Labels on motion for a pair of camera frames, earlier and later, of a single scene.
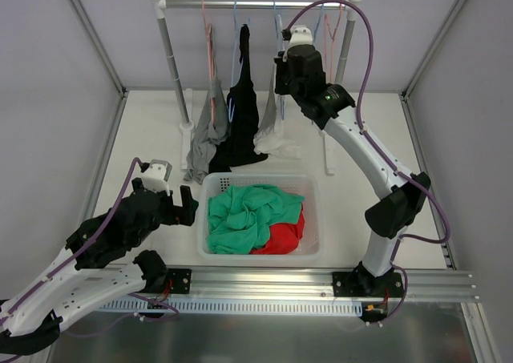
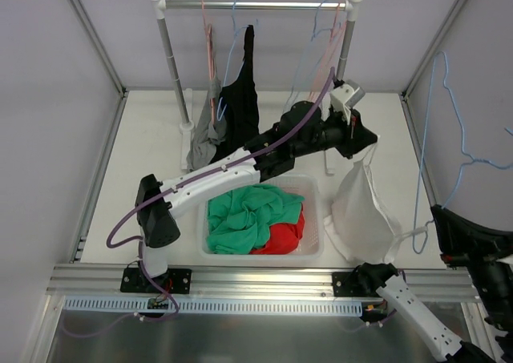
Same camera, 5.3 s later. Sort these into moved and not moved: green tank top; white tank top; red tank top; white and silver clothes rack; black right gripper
Moved: black right gripper; white tank top
Not moved: green tank top; red tank top; white and silver clothes rack
